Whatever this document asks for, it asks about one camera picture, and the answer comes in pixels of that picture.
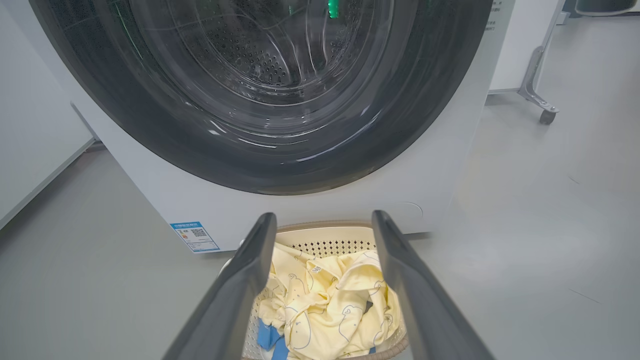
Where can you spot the white front-load washing machine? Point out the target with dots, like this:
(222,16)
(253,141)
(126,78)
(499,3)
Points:
(325,207)

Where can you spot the blue garment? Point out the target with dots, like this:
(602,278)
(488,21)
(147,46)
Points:
(270,340)

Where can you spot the blue energy label sticker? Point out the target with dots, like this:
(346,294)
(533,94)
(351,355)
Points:
(195,236)

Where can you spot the grey caster bracket with wheel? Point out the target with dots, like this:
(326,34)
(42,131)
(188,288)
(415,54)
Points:
(532,85)

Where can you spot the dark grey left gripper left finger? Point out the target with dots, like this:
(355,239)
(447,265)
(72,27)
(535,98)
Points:
(225,310)

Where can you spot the cream perforated laundry basket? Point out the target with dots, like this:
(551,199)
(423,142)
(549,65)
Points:
(325,240)

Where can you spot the white partition panel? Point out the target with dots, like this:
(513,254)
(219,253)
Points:
(520,45)

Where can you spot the dark grey trash bin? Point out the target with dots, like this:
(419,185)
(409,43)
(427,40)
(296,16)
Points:
(605,5)

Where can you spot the yellow bear-print garment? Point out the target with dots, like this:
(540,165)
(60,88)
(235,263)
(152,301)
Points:
(325,310)

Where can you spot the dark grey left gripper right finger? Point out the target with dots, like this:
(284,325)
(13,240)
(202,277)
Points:
(425,315)

